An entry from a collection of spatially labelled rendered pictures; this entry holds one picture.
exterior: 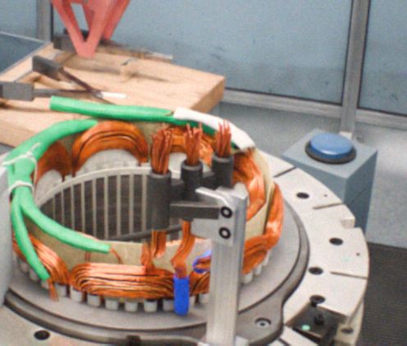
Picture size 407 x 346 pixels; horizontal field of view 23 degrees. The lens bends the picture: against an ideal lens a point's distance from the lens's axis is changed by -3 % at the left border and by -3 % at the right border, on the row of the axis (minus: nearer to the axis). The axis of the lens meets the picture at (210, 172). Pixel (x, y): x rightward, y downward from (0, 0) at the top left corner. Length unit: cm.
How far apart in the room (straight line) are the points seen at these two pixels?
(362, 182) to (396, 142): 230
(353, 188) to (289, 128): 231
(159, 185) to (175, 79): 49
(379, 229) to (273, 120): 68
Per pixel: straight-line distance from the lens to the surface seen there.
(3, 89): 92
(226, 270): 55
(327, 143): 94
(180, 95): 97
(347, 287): 67
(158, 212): 53
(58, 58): 102
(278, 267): 66
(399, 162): 313
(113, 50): 98
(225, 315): 57
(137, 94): 97
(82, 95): 91
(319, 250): 70
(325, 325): 63
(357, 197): 96
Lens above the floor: 149
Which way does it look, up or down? 30 degrees down
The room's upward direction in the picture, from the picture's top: 3 degrees clockwise
